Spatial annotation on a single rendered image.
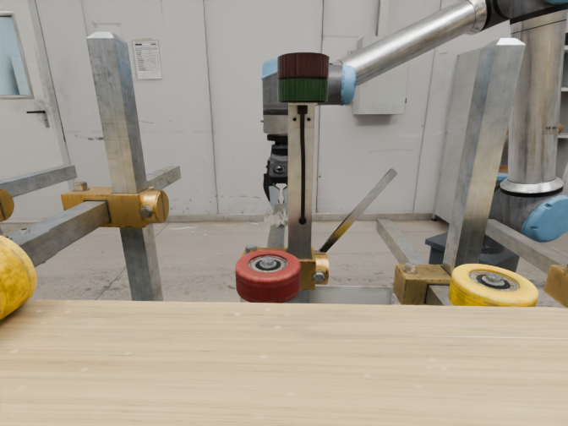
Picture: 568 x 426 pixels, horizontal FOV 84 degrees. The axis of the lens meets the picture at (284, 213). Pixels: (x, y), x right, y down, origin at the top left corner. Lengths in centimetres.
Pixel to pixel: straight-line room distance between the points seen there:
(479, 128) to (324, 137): 263
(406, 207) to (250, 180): 161
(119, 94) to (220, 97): 261
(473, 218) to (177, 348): 42
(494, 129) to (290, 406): 41
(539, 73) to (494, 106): 59
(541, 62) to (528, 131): 17
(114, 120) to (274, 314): 33
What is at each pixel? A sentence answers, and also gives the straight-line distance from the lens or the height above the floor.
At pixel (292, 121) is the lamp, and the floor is 107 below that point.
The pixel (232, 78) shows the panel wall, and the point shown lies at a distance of 307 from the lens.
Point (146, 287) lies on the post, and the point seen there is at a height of 82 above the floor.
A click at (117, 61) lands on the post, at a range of 49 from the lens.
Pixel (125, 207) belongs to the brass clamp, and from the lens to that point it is 50.
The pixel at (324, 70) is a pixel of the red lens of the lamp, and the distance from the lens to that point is 38.
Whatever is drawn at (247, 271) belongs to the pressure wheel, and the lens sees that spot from 37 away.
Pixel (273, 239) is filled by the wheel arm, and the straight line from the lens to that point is 57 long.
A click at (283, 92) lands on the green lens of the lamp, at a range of 38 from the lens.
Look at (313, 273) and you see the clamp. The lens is 48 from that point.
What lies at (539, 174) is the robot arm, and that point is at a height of 91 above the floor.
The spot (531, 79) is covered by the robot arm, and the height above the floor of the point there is 116.
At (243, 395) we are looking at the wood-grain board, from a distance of 25.
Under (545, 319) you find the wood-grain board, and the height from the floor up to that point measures 90.
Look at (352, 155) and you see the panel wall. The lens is 315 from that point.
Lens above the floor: 108
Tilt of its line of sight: 18 degrees down
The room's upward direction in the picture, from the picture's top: straight up
